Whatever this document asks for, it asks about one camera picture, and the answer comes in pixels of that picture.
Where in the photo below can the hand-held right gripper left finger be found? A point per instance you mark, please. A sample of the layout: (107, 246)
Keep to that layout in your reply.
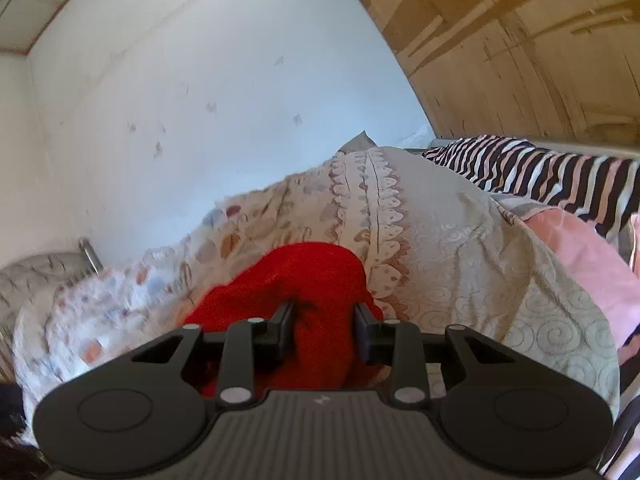
(286, 327)

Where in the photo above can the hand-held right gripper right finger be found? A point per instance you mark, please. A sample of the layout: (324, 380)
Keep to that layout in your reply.
(361, 327)

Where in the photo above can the red knit garment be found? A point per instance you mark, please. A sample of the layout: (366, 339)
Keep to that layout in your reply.
(320, 280)

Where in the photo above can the floral printed bed cover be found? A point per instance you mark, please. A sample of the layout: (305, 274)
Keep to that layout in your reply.
(450, 260)

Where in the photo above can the grey pillow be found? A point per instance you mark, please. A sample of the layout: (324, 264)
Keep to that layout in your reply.
(361, 142)

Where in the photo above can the pink pillow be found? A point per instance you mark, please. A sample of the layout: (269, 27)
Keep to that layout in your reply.
(585, 260)

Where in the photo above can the striped blanket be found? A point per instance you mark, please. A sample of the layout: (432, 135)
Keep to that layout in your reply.
(550, 170)

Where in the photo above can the metal bed headboard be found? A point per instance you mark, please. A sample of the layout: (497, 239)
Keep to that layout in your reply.
(40, 275)

